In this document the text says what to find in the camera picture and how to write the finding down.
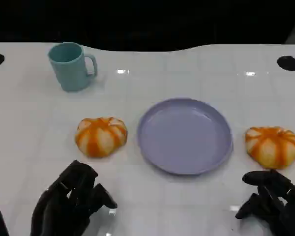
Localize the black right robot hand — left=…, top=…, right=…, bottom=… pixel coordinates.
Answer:
left=235, top=169, right=295, bottom=236

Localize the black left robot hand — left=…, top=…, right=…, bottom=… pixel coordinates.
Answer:
left=0, top=159, right=118, bottom=236

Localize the orange white toy bread roll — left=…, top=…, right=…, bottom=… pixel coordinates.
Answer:
left=245, top=126, right=295, bottom=170
left=75, top=117, right=128, bottom=158

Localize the lilac plate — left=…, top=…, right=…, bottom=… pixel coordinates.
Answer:
left=137, top=98, right=234, bottom=176

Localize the pale green mug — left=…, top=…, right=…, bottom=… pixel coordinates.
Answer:
left=48, top=42, right=98, bottom=93

